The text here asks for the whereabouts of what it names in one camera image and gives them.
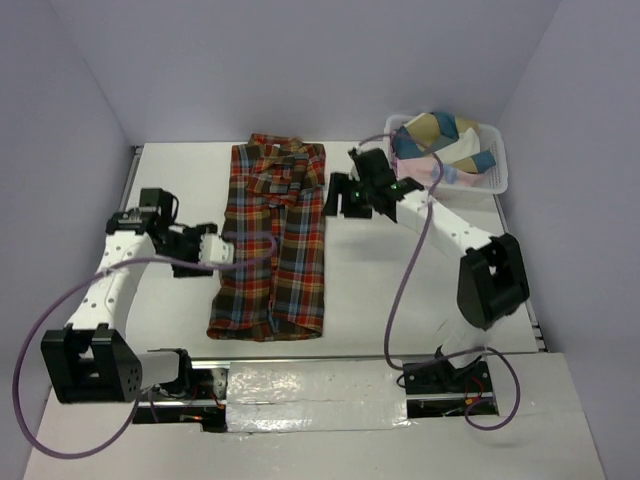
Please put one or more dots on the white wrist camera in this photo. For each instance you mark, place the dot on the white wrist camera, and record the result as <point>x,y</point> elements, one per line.
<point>215,250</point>
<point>353,154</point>

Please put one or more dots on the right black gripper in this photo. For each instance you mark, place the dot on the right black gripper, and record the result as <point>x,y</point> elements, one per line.
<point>339,183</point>

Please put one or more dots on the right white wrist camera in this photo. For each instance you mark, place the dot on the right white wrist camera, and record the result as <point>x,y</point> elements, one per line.
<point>353,154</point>

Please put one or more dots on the red brown plaid shirt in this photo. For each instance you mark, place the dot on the red brown plaid shirt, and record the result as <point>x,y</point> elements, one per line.
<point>274,217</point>

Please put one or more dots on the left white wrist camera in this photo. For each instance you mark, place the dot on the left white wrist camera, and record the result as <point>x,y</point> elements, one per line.
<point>215,250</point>

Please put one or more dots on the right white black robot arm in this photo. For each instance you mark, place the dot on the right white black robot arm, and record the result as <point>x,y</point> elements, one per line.
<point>491,281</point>

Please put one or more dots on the white plastic basket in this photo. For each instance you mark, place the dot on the white plastic basket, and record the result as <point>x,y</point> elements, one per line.
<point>495,180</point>

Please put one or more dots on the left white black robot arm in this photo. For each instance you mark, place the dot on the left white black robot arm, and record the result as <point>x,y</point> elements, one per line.
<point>89,360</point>

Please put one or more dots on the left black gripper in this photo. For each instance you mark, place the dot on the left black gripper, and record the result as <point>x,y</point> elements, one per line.
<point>196,233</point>

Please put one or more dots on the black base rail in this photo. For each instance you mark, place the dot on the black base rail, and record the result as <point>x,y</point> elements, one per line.
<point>205,405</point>

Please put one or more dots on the blue beige checked cloth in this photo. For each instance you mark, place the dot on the blue beige checked cloth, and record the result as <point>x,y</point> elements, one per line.
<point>455,140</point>

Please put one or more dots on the silver foil cover plate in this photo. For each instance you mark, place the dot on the silver foil cover plate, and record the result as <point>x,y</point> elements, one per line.
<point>317,396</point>

